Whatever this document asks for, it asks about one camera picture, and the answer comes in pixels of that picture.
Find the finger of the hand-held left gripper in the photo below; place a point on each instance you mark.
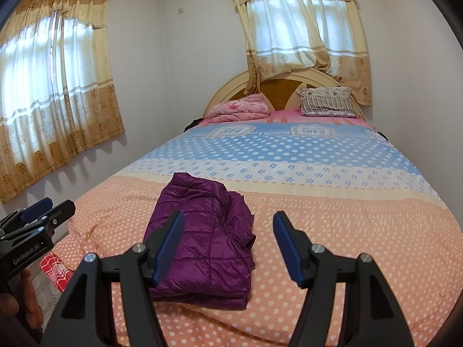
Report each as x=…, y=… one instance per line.
x=63, y=213
x=34, y=209

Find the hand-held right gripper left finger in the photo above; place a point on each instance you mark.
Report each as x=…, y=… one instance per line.
x=168, y=253

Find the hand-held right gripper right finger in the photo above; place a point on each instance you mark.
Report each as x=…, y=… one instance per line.
x=289, y=249

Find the purple puffer jacket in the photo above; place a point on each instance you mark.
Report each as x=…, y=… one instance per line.
x=206, y=231

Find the person's left hand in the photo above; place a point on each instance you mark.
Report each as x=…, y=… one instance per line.
x=29, y=303

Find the bed with polka dot bedspread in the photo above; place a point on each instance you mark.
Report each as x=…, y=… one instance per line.
x=325, y=206

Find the wide beige floral curtain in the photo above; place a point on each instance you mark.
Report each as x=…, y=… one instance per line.
x=54, y=97

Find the black object beside bed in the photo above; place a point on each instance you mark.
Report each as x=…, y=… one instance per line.
x=381, y=135

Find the pink folded blanket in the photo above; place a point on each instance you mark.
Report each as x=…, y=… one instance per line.
x=238, y=110

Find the striped pillow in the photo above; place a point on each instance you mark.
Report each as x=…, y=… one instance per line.
x=325, y=103

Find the cream wooden headboard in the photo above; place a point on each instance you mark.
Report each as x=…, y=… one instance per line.
x=226, y=90

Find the narrow beige floral curtain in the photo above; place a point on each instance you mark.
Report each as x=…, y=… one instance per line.
x=300, y=25

